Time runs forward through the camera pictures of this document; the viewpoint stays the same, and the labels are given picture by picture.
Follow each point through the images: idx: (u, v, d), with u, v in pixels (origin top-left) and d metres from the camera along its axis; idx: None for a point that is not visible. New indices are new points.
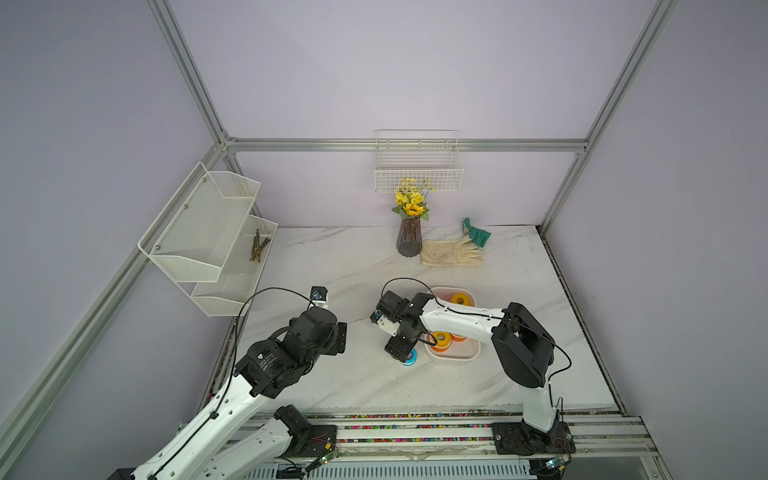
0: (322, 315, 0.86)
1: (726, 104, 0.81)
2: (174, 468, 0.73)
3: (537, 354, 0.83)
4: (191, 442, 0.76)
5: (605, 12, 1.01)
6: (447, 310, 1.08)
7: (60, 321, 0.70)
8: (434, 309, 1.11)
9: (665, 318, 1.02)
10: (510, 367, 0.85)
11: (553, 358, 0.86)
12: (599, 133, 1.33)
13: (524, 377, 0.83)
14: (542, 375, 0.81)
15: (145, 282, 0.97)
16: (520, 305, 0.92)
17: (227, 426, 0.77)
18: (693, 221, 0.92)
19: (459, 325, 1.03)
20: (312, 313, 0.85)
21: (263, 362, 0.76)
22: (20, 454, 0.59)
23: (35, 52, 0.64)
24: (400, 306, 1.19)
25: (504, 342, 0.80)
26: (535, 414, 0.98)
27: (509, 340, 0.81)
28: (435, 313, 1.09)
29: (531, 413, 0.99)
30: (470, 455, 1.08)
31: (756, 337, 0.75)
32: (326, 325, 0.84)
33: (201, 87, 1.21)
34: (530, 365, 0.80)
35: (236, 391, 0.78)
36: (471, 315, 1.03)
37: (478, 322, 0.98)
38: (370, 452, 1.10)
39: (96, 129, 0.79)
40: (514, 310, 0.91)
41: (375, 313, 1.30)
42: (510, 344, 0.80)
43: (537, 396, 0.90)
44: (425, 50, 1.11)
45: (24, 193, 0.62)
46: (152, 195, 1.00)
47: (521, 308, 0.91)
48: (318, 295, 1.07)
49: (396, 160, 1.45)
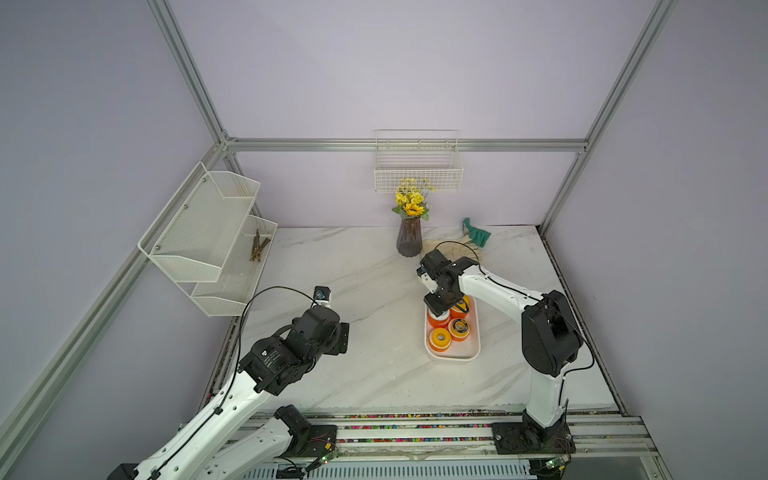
0: (326, 313, 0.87)
1: (725, 104, 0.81)
2: (178, 464, 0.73)
3: (564, 346, 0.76)
4: (195, 438, 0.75)
5: (605, 13, 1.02)
6: (486, 278, 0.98)
7: (59, 321, 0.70)
8: (474, 273, 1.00)
9: (664, 318, 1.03)
10: (529, 349, 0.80)
11: (576, 356, 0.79)
12: (599, 133, 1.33)
13: (540, 361, 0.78)
14: (558, 364, 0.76)
15: (146, 282, 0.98)
16: (563, 296, 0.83)
17: (230, 422, 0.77)
18: (692, 221, 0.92)
19: (495, 297, 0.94)
20: (316, 311, 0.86)
21: (267, 359, 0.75)
22: (20, 454, 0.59)
23: (35, 54, 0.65)
24: (441, 264, 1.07)
25: (533, 320, 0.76)
26: (537, 404, 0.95)
27: (540, 321, 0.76)
28: (473, 278, 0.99)
29: (533, 403, 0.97)
30: (470, 455, 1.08)
31: (754, 337, 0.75)
32: (329, 323, 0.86)
33: (201, 87, 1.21)
34: (550, 351, 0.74)
35: (240, 387, 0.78)
36: (508, 288, 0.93)
37: (513, 297, 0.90)
38: (370, 452, 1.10)
39: (96, 129, 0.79)
40: (554, 296, 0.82)
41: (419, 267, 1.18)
42: (539, 325, 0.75)
43: (545, 384, 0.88)
44: (425, 49, 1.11)
45: (23, 195, 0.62)
46: (151, 195, 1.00)
47: (561, 296, 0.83)
48: (321, 295, 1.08)
49: (396, 160, 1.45)
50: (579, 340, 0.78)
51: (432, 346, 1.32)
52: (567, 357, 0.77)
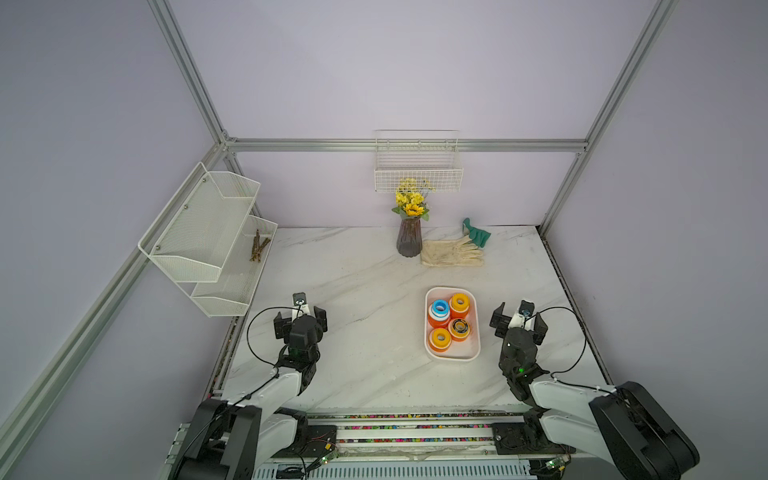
0: (303, 326, 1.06)
1: (727, 104, 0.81)
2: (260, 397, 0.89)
3: (672, 456, 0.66)
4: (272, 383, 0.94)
5: (604, 13, 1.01)
6: (554, 380, 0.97)
7: (59, 322, 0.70)
8: (544, 379, 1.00)
9: (664, 318, 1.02)
10: (619, 457, 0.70)
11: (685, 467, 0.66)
12: (600, 133, 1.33)
13: (632, 467, 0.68)
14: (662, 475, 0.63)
15: (146, 281, 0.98)
16: (644, 390, 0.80)
17: (286, 388, 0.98)
18: (693, 221, 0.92)
19: (570, 402, 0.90)
20: (297, 327, 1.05)
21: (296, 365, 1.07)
22: (19, 456, 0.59)
23: (36, 55, 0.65)
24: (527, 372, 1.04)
25: (603, 410, 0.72)
26: (561, 429, 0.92)
27: (615, 413, 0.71)
28: (545, 383, 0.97)
29: (556, 425, 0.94)
30: (470, 455, 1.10)
31: (756, 338, 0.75)
32: (310, 331, 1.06)
33: (201, 87, 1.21)
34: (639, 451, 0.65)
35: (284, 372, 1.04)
36: (577, 387, 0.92)
37: (586, 393, 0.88)
38: (370, 452, 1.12)
39: (96, 130, 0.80)
40: (631, 388, 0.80)
41: (524, 308, 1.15)
42: (614, 418, 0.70)
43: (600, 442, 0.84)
44: (425, 50, 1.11)
45: (24, 194, 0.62)
46: (151, 195, 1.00)
47: (639, 389, 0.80)
48: (300, 300, 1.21)
49: (396, 160, 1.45)
50: (694, 457, 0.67)
51: (433, 347, 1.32)
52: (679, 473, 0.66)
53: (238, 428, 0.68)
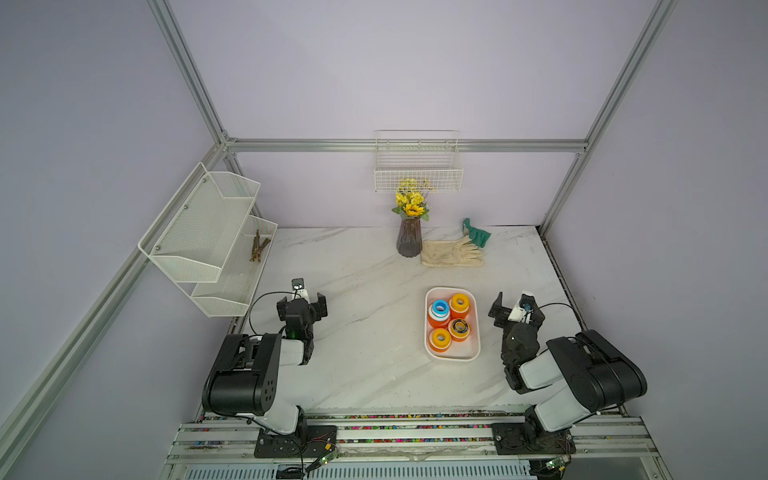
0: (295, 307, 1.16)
1: (727, 104, 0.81)
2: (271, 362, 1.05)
3: (621, 383, 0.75)
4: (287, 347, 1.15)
5: (605, 14, 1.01)
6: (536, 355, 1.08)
7: (59, 322, 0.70)
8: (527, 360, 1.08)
9: (664, 319, 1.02)
10: (576, 387, 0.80)
11: (631, 388, 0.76)
12: (600, 133, 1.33)
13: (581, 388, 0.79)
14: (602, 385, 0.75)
15: (146, 282, 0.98)
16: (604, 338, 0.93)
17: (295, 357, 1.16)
18: (693, 221, 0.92)
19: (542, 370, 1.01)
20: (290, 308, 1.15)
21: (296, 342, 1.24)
22: (19, 455, 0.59)
23: (36, 56, 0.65)
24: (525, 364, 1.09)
25: (554, 340, 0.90)
26: (550, 407, 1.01)
27: (566, 345, 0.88)
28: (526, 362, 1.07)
29: (547, 405, 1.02)
30: (470, 455, 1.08)
31: (756, 338, 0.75)
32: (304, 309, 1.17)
33: (201, 87, 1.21)
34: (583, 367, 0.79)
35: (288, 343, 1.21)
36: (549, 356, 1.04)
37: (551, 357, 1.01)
38: (370, 452, 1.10)
39: (96, 130, 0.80)
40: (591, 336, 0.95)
41: (528, 303, 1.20)
42: (562, 346, 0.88)
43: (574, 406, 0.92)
44: (425, 51, 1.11)
45: (24, 195, 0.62)
46: (151, 195, 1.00)
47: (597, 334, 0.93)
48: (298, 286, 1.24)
49: (396, 160, 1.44)
50: (641, 387, 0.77)
51: (433, 347, 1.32)
52: (624, 397, 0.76)
53: (263, 348, 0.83)
